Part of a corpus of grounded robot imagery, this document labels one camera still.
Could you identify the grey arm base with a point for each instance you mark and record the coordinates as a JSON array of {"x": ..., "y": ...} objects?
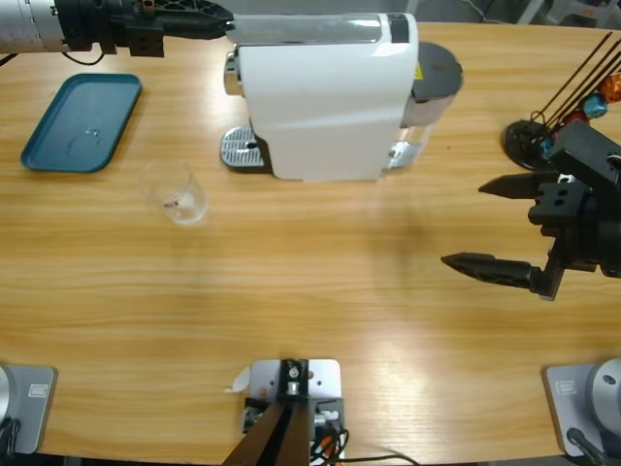
[
  {"x": 589, "y": 398},
  {"x": 26, "y": 403}
]

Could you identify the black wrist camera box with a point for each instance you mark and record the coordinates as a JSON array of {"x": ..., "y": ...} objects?
[{"x": 584, "y": 144}]

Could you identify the orange coffee capsule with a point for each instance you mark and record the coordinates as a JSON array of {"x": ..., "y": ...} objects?
[{"x": 613, "y": 88}]

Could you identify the white paper tag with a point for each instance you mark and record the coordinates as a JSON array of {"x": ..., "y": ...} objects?
[{"x": 238, "y": 381}]

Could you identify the black capsule stand with rods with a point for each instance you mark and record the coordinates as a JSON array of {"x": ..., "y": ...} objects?
[{"x": 521, "y": 141}]

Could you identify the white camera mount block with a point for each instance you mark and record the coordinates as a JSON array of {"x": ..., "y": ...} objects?
[{"x": 322, "y": 383}]

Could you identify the teal coffee capsule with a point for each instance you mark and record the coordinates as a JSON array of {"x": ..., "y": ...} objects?
[{"x": 595, "y": 107}]

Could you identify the white capsule coffee machine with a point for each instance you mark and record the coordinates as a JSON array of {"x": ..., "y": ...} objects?
[{"x": 320, "y": 107}]

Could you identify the teal plastic tray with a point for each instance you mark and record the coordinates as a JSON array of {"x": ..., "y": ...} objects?
[{"x": 82, "y": 121}]

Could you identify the blue coffee capsule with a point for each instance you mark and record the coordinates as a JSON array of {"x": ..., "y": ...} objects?
[{"x": 545, "y": 147}]

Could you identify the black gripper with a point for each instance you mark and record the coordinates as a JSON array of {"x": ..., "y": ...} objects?
[
  {"x": 589, "y": 230},
  {"x": 97, "y": 24}
]

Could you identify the dark camera post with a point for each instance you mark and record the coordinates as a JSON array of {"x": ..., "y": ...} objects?
[{"x": 276, "y": 432}]

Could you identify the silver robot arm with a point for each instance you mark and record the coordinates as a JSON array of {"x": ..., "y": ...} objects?
[{"x": 29, "y": 24}]

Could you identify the red coffee capsule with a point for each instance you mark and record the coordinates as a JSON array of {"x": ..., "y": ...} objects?
[{"x": 576, "y": 116}]

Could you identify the clear glass cup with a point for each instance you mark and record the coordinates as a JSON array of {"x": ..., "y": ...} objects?
[{"x": 184, "y": 209}]

